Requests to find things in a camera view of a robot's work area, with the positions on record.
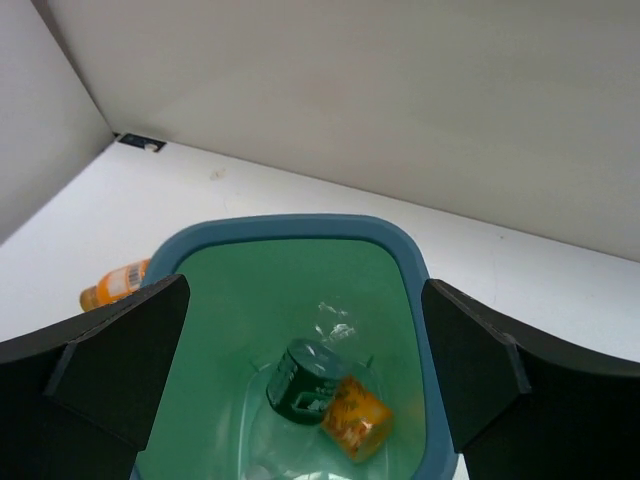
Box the green bin with blue rim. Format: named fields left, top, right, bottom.
left=133, top=214, right=457, bottom=479

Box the orange juice bottle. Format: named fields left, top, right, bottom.
left=79, top=259, right=150, bottom=312

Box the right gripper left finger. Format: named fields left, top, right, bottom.
left=1, top=275, right=190, bottom=479

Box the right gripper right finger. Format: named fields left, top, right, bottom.
left=422, top=279, right=639, bottom=479

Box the black label small bottle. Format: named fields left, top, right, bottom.
left=322, top=375, right=394, bottom=463

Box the green label clear bottle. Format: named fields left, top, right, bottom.
left=241, top=300, right=359, bottom=479

